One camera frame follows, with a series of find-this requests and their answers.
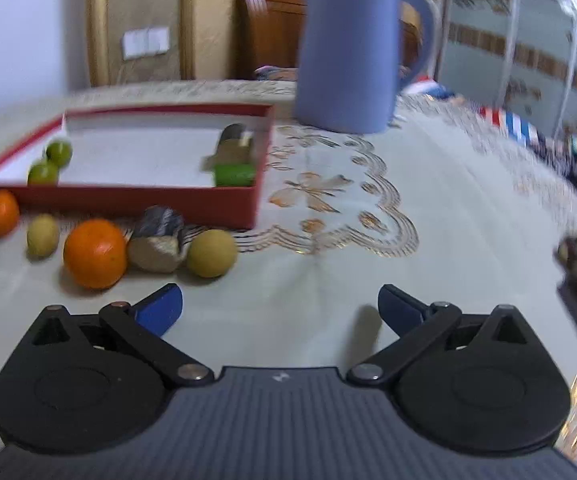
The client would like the red white blue striped cloth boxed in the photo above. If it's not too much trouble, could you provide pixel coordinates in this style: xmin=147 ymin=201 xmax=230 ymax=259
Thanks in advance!
xmin=403 ymin=75 xmax=541 ymax=143

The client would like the large orange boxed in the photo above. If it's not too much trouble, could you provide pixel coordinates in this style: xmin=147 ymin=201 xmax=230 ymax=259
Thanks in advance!
xmin=62 ymin=218 xmax=128 ymax=290

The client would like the red cardboard box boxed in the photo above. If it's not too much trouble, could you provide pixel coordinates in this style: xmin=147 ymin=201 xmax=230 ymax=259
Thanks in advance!
xmin=0 ymin=103 xmax=276 ymax=231

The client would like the brown round object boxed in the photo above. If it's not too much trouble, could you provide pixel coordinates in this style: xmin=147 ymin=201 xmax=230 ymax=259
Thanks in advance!
xmin=555 ymin=236 xmax=577 ymax=278

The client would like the white light switch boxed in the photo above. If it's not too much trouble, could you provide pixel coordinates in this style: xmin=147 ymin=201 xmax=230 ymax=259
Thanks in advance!
xmin=122 ymin=26 xmax=170 ymax=60

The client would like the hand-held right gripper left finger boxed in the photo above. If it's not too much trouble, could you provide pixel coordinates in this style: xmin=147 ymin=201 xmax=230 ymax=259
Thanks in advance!
xmin=31 ymin=282 xmax=215 ymax=387

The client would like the green tomato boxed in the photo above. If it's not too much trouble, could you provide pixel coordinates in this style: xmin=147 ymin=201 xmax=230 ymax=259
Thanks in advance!
xmin=44 ymin=139 xmax=73 ymax=168
xmin=27 ymin=159 xmax=60 ymax=186

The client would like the gold wall moulding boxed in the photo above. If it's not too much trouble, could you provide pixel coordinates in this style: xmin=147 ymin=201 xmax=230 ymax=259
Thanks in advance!
xmin=86 ymin=0 xmax=196 ymax=86

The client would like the small yellow-green fruit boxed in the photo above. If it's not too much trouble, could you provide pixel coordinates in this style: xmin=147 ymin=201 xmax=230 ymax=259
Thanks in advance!
xmin=26 ymin=213 xmax=60 ymax=258

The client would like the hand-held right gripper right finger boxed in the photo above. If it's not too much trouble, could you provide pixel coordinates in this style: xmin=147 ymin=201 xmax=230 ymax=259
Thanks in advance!
xmin=345 ymin=284 xmax=531 ymax=387

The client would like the wooden bed headboard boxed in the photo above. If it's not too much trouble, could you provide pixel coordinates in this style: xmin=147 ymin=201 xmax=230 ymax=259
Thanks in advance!
xmin=236 ymin=0 xmax=421 ymax=81

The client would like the wardrobe with patterned doors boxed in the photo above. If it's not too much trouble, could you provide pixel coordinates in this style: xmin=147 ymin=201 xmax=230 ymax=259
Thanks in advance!
xmin=435 ymin=0 xmax=577 ymax=141

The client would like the blue kettle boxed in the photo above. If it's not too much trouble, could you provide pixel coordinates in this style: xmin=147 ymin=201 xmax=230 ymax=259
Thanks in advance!
xmin=293 ymin=0 xmax=441 ymax=135

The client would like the large yellow-green fruit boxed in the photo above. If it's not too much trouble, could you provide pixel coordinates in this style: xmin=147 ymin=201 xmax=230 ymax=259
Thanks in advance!
xmin=186 ymin=229 xmax=239 ymax=279

